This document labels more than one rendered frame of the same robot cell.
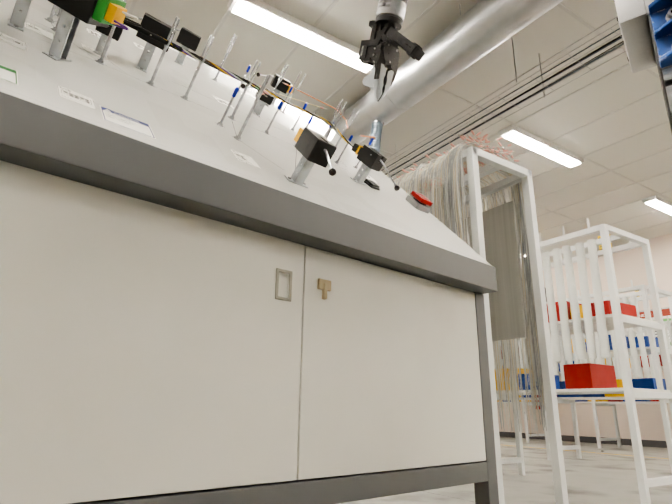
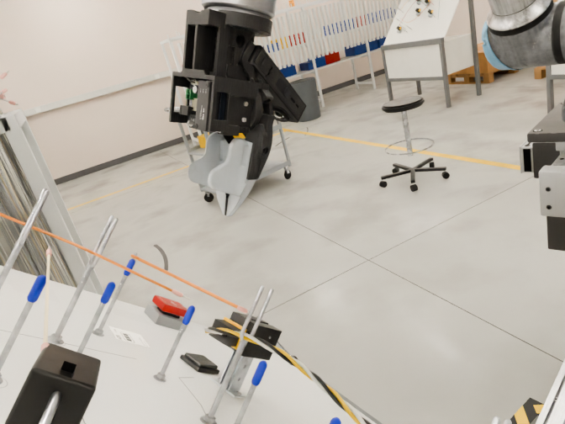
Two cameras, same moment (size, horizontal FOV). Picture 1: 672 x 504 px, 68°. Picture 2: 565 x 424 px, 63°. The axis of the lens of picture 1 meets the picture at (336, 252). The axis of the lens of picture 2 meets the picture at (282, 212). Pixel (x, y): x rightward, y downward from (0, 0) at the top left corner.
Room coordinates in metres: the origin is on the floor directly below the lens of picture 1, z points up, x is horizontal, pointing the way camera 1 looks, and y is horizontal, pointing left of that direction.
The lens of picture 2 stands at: (0.98, 0.38, 1.47)
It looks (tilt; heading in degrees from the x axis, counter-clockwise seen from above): 21 degrees down; 282
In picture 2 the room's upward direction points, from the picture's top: 15 degrees counter-clockwise
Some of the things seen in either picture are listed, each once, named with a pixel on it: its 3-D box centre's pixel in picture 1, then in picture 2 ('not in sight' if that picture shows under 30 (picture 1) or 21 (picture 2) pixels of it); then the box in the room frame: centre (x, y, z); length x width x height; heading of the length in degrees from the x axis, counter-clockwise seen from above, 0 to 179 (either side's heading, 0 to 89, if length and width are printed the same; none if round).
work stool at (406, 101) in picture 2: not in sight; (411, 140); (0.56, -3.51, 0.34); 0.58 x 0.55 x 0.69; 64
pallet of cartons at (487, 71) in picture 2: not in sight; (492, 59); (-1.25, -7.48, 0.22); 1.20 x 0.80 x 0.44; 36
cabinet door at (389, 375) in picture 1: (404, 365); not in sight; (1.06, -0.15, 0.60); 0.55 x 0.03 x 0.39; 132
